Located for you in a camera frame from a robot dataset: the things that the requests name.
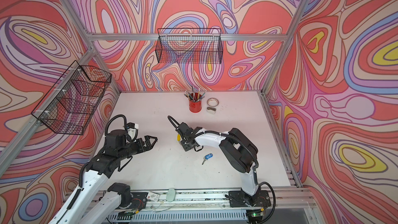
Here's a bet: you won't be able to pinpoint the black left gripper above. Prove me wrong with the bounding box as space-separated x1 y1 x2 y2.
117 135 158 161

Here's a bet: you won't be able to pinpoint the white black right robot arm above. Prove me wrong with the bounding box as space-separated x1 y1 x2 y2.
167 116 276 224

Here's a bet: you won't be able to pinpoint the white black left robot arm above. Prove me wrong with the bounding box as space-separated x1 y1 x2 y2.
50 114 158 224

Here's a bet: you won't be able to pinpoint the red pencil cup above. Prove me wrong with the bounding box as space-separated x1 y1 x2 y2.
189 101 202 113

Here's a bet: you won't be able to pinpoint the blue headed key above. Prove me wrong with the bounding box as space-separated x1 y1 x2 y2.
202 153 213 165

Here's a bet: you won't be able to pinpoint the pencils in cup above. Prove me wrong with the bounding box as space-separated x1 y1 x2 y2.
184 85 207 103

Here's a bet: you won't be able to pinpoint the tape roll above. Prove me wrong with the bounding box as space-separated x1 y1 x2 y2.
207 97 219 107

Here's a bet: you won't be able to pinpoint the white oval button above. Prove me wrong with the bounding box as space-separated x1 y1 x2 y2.
166 188 176 203

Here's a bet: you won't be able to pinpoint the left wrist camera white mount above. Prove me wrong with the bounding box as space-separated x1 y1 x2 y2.
126 122 138 141

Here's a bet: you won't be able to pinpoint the black wire basket left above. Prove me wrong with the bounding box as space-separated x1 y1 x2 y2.
31 61 112 135

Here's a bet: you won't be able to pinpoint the black wire basket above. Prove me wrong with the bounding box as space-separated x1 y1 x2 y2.
31 61 112 135
155 27 223 64

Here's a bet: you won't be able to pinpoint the black wire basket back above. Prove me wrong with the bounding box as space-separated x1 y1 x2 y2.
155 27 223 64

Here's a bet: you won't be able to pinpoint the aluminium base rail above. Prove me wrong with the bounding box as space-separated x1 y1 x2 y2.
62 188 315 224

